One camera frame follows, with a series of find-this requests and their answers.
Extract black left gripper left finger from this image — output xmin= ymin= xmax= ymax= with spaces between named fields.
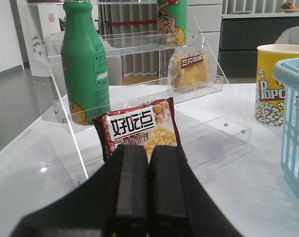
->
xmin=13 ymin=145 xmax=148 ymax=237

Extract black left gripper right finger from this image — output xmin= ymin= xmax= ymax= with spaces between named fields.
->
xmin=149 ymin=146 xmax=242 ymax=237

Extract packaged bread slice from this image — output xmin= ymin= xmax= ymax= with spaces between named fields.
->
xmin=167 ymin=51 xmax=210 ymax=93

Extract light blue plastic basket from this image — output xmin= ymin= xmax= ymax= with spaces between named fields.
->
xmin=273 ymin=58 xmax=299 ymax=199

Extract maroon biscuit snack packet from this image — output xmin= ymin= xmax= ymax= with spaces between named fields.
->
xmin=93 ymin=97 xmax=181 ymax=161

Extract clear acrylic display shelf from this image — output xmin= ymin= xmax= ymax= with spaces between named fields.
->
xmin=27 ymin=1 xmax=251 ymax=185

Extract green drink bottle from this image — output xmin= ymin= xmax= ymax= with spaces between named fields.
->
xmin=61 ymin=0 xmax=110 ymax=125

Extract dark grey cabinet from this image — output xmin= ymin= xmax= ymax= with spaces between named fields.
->
xmin=219 ymin=16 xmax=299 ymax=78

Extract green cartoon snack can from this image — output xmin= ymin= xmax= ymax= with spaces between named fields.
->
xmin=157 ymin=0 xmax=187 ymax=46

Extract fruit plate on counter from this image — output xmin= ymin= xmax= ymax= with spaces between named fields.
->
xmin=280 ymin=2 xmax=299 ymax=13

